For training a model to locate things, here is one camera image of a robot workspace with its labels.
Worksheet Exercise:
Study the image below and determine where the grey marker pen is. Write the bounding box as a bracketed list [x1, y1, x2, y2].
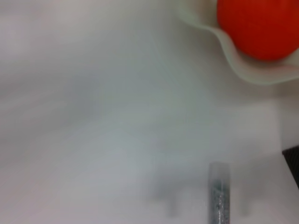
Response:
[207, 161, 231, 224]

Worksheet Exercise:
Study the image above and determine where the orange fruit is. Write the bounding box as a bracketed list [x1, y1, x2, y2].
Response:
[216, 0, 299, 62]

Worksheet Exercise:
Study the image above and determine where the translucent green fruit plate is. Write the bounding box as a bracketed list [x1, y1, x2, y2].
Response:
[176, 0, 299, 86]

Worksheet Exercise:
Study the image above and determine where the black mesh pen holder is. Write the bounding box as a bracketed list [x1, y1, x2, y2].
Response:
[281, 144, 299, 190]

